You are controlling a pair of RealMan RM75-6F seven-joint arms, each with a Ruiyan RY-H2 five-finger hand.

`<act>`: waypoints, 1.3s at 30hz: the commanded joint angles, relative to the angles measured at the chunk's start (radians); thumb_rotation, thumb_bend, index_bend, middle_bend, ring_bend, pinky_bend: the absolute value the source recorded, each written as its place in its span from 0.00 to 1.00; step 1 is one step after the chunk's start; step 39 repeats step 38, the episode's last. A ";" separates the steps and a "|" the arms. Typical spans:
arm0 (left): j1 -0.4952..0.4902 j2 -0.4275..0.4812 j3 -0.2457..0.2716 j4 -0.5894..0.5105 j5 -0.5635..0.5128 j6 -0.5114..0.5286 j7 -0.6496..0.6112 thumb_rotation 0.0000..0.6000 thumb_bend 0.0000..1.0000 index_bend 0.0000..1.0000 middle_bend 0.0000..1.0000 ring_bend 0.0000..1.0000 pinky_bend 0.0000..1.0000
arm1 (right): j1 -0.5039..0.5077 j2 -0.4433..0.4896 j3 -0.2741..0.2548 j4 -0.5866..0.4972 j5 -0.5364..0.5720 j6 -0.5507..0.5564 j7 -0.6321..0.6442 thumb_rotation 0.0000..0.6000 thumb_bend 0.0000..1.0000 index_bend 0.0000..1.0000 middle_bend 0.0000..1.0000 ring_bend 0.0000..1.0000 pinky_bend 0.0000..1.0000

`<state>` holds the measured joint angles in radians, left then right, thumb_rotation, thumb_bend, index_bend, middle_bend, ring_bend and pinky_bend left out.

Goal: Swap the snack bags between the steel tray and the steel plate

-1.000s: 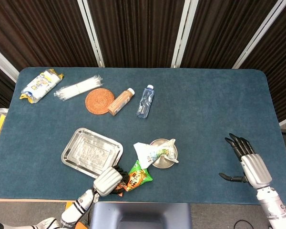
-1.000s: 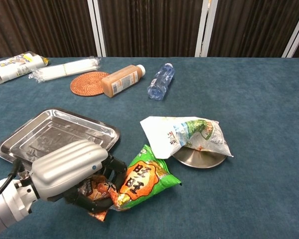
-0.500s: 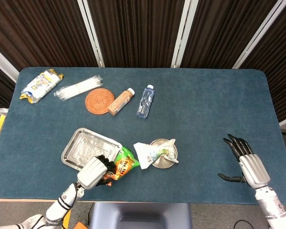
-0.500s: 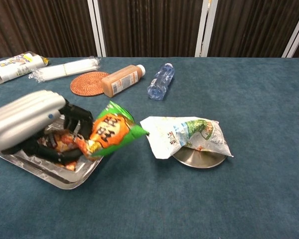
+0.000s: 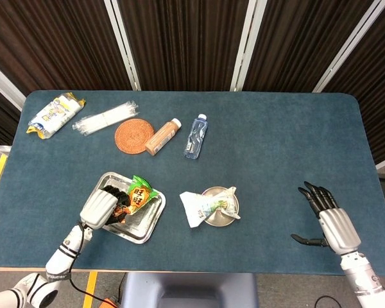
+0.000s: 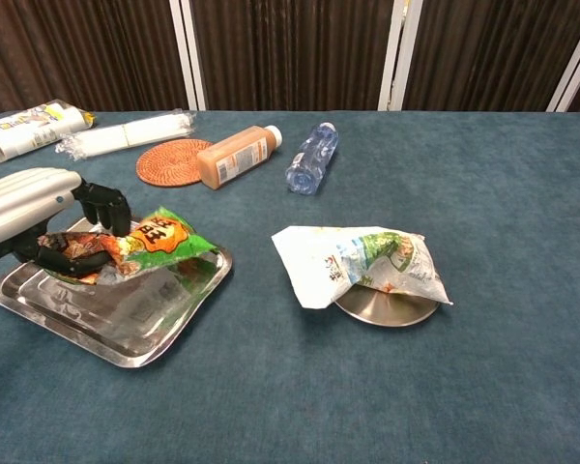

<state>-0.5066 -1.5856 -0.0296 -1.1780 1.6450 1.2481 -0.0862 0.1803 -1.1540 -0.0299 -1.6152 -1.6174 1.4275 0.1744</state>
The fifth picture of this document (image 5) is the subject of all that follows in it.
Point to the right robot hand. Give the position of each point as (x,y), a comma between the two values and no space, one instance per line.
(338,227)

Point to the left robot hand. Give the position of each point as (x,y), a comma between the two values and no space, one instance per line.
(97,207)

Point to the green orange snack bag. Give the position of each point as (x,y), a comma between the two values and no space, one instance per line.
(139,195)

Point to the rectangular steel tray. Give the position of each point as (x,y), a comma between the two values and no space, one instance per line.
(146,221)

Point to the white green snack packet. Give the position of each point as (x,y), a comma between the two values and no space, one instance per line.
(202,205)

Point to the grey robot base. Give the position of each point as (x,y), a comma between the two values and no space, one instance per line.
(189,292)

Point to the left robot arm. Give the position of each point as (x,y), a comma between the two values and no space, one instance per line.
(64,253)

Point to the woven orange coaster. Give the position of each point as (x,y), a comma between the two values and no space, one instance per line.
(131,136)

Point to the clear plastic straws pack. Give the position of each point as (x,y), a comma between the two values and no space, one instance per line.
(104,118)

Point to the brown drink bottle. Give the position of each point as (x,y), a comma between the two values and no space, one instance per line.
(162,138)

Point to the orange floor object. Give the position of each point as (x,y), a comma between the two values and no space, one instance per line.
(110,303)

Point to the white yellow blue packet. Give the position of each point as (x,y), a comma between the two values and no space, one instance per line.
(54,115)

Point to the blue felt table mat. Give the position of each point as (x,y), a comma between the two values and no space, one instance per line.
(276,144)

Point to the round steel plate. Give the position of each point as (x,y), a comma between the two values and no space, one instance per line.
(218,221)

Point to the clear water bottle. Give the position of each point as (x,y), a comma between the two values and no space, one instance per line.
(197,136)

